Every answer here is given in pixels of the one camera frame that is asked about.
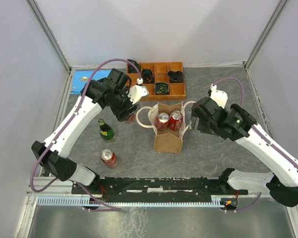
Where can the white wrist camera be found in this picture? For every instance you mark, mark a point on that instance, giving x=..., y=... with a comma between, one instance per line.
x=219, y=96
x=137, y=92

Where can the red cola can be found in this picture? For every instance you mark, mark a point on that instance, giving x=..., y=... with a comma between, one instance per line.
x=175, y=120
x=162, y=121
x=109, y=158
x=131, y=119

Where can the canvas tote bag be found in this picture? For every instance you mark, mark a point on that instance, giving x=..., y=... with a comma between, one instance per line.
x=168, y=141

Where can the rolled dark sock right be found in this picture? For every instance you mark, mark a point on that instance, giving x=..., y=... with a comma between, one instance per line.
x=175, y=76

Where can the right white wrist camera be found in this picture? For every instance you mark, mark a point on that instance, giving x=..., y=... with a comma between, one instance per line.
x=219, y=96

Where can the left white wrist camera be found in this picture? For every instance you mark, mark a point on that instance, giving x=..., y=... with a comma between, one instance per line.
x=137, y=92

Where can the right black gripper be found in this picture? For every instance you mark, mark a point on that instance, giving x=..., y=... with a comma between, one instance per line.
x=201, y=128

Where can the rolled dark sock top-left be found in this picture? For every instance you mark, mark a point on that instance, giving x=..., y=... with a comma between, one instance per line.
x=134, y=67

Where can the rolled dark sock bottom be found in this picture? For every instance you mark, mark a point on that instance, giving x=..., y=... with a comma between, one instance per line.
x=161, y=88

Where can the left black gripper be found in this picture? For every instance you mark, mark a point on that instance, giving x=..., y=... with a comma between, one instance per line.
x=123, y=114

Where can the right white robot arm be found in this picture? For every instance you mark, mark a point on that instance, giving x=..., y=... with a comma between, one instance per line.
x=237, y=125

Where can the green glass bottle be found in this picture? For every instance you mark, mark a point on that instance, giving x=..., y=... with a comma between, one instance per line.
x=106, y=131

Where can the orange wooden compartment tray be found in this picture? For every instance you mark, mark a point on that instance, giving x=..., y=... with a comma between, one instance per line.
x=160, y=70

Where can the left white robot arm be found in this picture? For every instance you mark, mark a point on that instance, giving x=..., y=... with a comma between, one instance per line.
x=111, y=91

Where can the blue patterned cloth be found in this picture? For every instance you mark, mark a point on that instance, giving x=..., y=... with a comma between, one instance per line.
x=82, y=76

